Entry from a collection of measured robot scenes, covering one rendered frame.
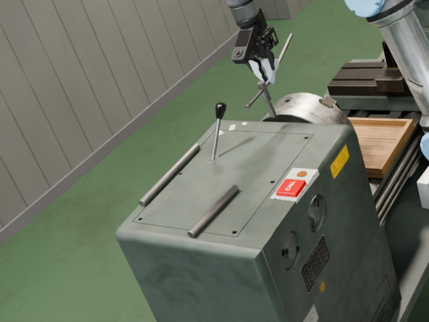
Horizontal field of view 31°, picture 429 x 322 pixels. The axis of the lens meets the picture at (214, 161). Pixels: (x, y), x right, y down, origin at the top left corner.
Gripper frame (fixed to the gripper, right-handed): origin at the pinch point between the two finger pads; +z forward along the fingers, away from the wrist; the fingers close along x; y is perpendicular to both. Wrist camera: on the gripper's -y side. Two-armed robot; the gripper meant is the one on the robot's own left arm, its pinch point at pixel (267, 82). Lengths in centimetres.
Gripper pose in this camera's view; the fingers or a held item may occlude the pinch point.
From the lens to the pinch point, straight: 223.5
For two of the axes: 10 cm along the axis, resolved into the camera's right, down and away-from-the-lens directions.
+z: 3.7, 8.1, 4.6
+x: -7.9, 0.2, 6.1
